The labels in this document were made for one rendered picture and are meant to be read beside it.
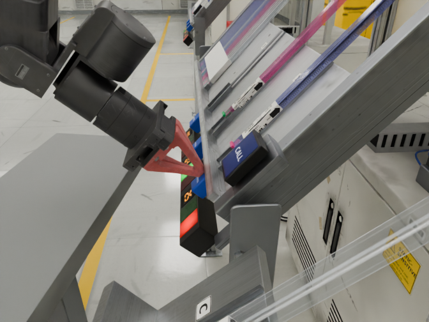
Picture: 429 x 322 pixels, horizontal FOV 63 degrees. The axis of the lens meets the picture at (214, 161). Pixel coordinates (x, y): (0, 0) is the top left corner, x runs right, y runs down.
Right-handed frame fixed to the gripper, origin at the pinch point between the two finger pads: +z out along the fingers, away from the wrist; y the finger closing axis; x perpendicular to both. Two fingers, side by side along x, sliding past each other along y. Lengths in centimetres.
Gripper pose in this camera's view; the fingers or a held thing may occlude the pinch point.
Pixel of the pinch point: (198, 170)
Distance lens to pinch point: 47.9
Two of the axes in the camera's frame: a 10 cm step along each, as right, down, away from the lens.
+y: -0.7, -4.8, 8.7
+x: -6.6, 6.8, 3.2
